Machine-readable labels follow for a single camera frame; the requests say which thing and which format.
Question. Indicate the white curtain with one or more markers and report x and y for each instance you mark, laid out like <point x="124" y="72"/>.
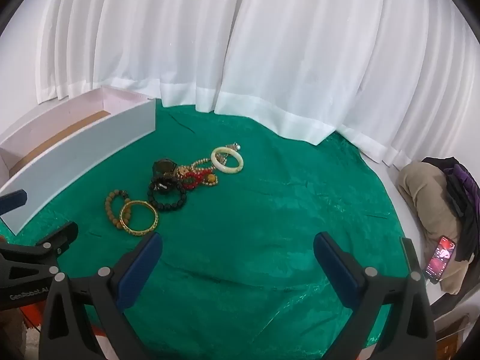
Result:
<point x="262" y="45"/>

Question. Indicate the white jade bangle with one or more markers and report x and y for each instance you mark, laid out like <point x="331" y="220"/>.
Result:
<point x="215" y="159"/>

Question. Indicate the white cardboard box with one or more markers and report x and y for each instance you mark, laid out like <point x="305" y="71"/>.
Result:
<point x="93" y="146"/>

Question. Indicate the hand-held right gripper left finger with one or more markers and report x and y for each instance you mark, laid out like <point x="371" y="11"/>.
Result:
<point x="140" y="266"/>

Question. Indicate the dark purple clothing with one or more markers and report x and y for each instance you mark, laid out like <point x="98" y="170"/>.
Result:
<point x="467" y="202"/>

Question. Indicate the orange patterned cloth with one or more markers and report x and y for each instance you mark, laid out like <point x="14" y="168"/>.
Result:
<point x="32" y="317"/>

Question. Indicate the brown wooden object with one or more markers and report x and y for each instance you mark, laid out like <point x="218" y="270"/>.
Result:
<point x="452" y="332"/>

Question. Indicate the smartphone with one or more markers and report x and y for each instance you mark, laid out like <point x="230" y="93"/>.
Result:
<point x="440" y="257"/>

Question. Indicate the silver pearl earring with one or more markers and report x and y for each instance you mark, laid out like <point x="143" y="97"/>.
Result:
<point x="236" y="145"/>

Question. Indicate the gold and red jewellery pile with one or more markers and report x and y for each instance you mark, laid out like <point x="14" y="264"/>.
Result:
<point x="202" y="162"/>

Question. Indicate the gold bangle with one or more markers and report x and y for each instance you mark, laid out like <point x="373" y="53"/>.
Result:
<point x="139" y="231"/>

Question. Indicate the green cloth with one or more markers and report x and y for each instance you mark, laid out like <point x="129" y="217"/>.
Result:
<point x="243" y="232"/>

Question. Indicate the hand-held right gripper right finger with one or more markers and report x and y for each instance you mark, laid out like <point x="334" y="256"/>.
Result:
<point x="335" y="270"/>

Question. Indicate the beige cushion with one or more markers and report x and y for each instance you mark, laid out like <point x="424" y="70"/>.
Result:
<point x="423" y="195"/>

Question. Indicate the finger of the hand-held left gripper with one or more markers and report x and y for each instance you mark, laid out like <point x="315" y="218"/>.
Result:
<point x="45" y="249"/>
<point x="13" y="202"/>

